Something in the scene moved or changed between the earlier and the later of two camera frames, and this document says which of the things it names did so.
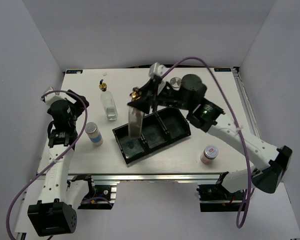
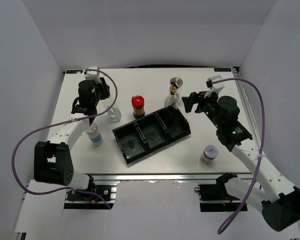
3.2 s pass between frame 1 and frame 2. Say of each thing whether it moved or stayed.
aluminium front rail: stayed
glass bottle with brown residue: moved
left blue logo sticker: stayed
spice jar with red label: stayed
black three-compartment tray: stayed
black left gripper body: moved
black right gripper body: moved
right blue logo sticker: stayed
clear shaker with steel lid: stayed
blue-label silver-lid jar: stayed
